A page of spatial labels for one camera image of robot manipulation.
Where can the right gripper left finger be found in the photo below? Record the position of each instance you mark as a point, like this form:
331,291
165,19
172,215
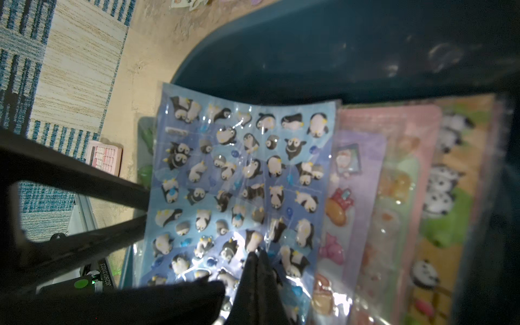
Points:
244,310

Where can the pink calculator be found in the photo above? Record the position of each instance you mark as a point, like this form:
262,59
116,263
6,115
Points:
104,157

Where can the white green frog sticker sheet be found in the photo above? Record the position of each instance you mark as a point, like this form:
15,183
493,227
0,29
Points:
145,150

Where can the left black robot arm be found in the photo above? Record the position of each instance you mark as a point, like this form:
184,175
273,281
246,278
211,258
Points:
189,303

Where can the penguin sticker sheet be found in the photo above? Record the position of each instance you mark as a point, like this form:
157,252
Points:
230,179

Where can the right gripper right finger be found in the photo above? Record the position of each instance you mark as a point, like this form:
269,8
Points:
270,308

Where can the lilac character sticker sheet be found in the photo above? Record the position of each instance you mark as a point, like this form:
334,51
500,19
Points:
356,163

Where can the pink pastel sticker sheet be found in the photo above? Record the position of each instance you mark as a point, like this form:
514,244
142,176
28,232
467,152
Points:
411,134

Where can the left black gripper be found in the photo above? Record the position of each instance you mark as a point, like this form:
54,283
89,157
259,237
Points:
27,160

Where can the teal plastic storage box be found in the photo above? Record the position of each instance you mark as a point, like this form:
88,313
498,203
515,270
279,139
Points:
389,53

